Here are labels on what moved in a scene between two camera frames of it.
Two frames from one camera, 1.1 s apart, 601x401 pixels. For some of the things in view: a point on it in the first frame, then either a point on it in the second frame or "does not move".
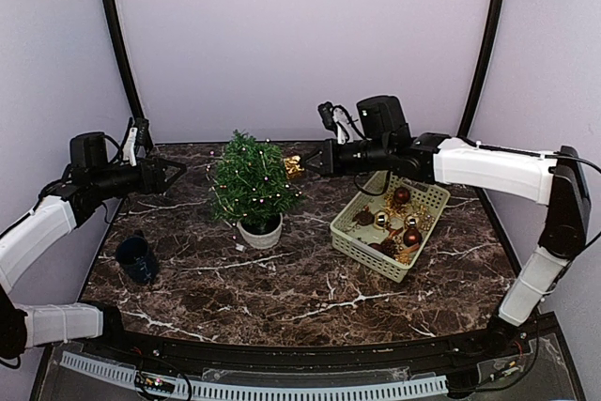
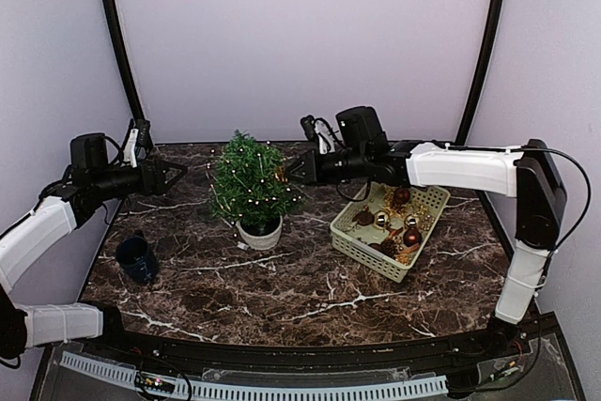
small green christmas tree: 250,190 does not move
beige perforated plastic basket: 389,228 does not move
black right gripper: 330,161 → 312,169
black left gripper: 157,185 does not move
